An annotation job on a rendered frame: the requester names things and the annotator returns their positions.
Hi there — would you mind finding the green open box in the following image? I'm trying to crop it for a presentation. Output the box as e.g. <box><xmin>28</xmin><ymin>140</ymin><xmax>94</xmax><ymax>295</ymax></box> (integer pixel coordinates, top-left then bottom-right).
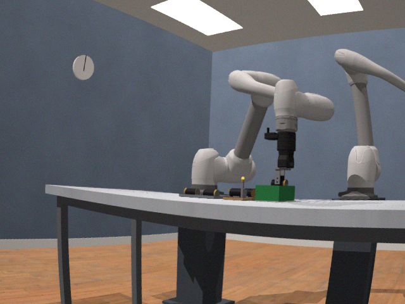
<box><xmin>255</xmin><ymin>185</ymin><xmax>295</xmax><ymax>202</ymax></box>

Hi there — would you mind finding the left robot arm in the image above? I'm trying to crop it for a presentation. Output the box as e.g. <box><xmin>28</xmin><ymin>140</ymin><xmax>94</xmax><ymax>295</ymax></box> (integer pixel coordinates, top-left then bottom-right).
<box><xmin>335</xmin><ymin>49</ymin><xmax>405</xmax><ymax>199</ymax></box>

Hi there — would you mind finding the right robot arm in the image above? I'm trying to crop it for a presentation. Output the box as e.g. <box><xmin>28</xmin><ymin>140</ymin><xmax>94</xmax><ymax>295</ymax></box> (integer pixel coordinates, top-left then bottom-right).
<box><xmin>189</xmin><ymin>70</ymin><xmax>335</xmax><ymax>194</ymax></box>

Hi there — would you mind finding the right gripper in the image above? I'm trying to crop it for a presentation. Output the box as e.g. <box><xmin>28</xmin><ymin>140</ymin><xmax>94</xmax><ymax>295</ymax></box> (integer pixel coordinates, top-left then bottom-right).
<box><xmin>265</xmin><ymin>116</ymin><xmax>297</xmax><ymax>184</ymax></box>

